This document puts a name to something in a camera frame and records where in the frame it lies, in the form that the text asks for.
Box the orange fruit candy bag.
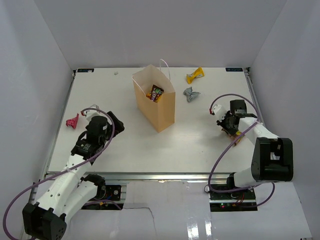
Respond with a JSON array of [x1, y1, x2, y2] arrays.
[[221, 128, 243, 147]]

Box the small magenta wrapper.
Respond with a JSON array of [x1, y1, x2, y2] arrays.
[[65, 113, 79, 130]]

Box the yellow snack bar wrapper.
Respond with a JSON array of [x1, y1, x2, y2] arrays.
[[145, 92, 162, 103]]

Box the silver wrapper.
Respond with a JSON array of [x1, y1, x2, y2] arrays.
[[183, 87, 201, 103]]

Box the purple M&M's packet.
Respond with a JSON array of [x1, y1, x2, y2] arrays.
[[151, 84, 164, 101]]

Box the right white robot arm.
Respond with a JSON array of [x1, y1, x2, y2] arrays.
[[211, 99, 294, 200]]

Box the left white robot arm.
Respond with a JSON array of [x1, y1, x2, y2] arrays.
[[22, 107, 125, 240]]

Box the brown paper bag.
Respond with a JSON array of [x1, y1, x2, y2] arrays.
[[132, 64, 176, 133]]

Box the small yellow candy wrapper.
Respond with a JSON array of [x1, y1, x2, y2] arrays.
[[186, 67, 205, 85]]

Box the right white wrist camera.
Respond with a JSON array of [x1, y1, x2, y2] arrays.
[[210, 104, 228, 122]]

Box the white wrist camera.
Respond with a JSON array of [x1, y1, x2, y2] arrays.
[[210, 104, 228, 122], [81, 104, 101, 122]]

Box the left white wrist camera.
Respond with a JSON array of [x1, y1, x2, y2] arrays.
[[81, 104, 101, 122]]

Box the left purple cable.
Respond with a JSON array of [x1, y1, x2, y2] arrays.
[[2, 107, 123, 240]]

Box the aluminium front rail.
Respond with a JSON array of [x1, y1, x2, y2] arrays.
[[44, 172, 238, 181]]

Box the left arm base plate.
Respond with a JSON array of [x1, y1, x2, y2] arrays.
[[82, 185, 123, 211]]

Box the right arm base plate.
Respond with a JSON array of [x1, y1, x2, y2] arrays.
[[204, 185, 258, 213]]

